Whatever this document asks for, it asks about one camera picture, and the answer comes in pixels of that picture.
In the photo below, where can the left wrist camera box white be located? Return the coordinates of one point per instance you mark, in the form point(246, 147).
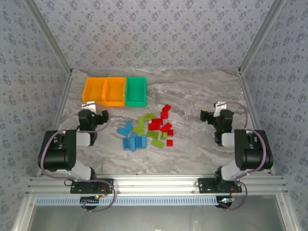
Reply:
point(89, 105)

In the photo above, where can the green plastic bin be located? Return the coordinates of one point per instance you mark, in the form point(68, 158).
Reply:
point(134, 104)

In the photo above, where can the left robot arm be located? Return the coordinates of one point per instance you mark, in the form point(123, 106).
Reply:
point(57, 154)

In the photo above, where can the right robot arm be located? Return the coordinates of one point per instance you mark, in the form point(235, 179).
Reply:
point(252, 154)

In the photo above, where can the aluminium mounting rail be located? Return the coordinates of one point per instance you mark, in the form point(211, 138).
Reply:
point(156, 184)

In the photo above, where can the orange plastic bin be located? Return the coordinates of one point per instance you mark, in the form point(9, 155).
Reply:
point(115, 96)
point(95, 91)

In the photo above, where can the aluminium table side rail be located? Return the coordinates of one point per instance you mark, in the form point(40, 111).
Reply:
point(62, 101)
point(248, 96)

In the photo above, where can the aluminium frame post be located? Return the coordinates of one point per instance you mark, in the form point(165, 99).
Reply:
point(260, 36)
point(50, 36)

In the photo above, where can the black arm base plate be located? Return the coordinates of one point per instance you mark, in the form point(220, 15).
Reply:
point(109, 183)
point(204, 186)

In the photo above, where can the aluminium frame leg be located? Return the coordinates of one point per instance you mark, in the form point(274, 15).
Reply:
point(287, 214)
point(22, 214)

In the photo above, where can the black controller board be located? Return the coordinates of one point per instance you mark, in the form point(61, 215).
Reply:
point(226, 200)
point(90, 201)

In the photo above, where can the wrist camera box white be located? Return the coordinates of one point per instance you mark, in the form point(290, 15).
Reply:
point(220, 106)
point(89, 105)

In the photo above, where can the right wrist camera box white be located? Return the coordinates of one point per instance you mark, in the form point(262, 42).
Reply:
point(220, 106)

